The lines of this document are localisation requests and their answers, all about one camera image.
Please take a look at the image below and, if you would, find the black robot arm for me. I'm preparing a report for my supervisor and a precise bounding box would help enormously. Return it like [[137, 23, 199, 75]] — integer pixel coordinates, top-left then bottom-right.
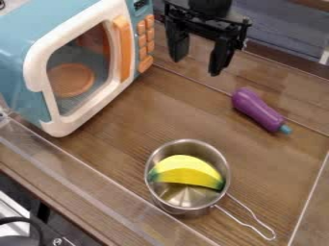
[[163, 0, 251, 77]]

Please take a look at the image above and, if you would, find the yellow green toy banana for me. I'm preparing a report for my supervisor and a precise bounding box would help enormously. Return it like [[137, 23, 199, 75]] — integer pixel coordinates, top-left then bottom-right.
[[147, 155, 224, 191]]

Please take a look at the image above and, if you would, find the silver pot with wire handle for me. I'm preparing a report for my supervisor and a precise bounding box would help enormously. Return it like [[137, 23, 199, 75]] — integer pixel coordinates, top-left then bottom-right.
[[144, 138, 276, 241]]

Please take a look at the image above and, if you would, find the clear acrylic barrier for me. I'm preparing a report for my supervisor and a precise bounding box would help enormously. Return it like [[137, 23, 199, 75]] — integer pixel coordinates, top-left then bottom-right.
[[0, 111, 217, 246]]

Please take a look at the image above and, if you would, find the blue toy microwave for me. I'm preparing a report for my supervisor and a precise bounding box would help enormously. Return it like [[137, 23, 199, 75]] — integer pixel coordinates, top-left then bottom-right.
[[0, 0, 153, 137]]

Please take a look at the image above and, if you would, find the purple toy eggplant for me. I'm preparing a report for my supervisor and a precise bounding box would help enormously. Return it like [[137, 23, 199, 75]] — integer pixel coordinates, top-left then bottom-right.
[[231, 87, 291, 135]]

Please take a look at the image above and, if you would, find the orange microwave turntable plate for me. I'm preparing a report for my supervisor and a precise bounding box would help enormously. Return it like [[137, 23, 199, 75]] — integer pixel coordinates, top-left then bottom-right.
[[48, 63, 94, 98]]

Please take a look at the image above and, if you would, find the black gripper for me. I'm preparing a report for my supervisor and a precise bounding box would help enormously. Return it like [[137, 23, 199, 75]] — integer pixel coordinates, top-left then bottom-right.
[[163, 0, 251, 77]]

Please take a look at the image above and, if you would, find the black cable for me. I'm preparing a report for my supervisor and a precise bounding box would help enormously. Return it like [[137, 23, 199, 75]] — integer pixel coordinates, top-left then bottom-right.
[[0, 216, 44, 246]]

